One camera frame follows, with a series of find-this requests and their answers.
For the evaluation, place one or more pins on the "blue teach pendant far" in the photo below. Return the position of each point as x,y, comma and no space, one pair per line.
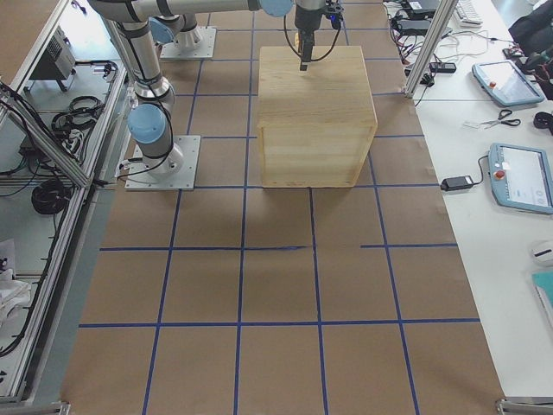
506,84

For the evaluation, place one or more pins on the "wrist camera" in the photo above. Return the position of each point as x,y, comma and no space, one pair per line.
333,11

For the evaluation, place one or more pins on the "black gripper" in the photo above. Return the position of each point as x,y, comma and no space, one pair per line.
305,19

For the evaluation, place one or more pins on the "wooden drawer cabinet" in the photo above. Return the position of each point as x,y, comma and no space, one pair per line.
315,127

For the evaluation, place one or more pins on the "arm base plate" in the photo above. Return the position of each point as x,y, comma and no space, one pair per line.
205,50
176,172

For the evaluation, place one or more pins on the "black power brick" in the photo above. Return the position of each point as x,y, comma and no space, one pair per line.
456,183

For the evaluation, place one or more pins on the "blue teach pendant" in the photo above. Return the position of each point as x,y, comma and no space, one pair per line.
520,178
506,84

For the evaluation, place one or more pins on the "aluminium frame post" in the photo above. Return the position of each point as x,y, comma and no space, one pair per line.
440,21

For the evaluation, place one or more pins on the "black scissors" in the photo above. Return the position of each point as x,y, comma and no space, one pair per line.
503,118

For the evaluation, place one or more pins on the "blue teach pendant near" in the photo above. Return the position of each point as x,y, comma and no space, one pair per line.
520,178

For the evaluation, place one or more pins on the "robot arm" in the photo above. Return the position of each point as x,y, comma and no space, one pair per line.
131,19
180,29

